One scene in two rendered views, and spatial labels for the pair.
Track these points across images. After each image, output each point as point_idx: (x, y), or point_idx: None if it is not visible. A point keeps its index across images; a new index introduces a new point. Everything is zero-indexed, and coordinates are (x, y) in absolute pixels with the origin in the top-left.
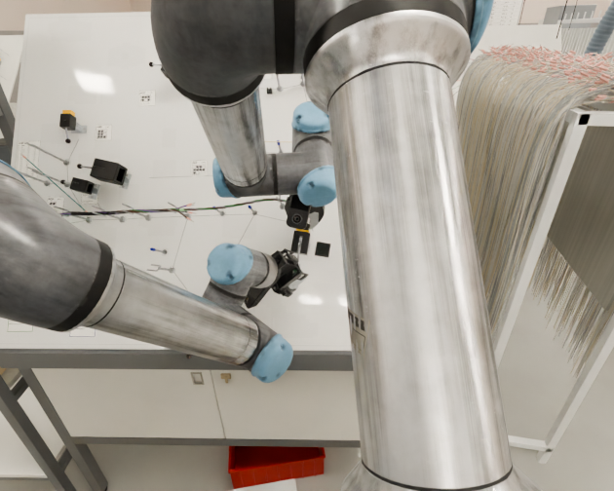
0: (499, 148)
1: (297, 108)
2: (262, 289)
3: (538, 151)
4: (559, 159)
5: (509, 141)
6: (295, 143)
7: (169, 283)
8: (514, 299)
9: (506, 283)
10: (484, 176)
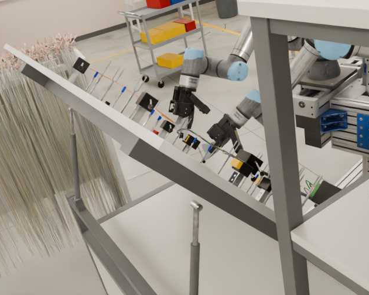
0: (22, 122)
1: (198, 48)
2: (237, 132)
3: (82, 84)
4: (90, 81)
5: (35, 107)
6: (206, 61)
7: (293, 58)
8: (117, 156)
9: (107, 157)
10: (17, 151)
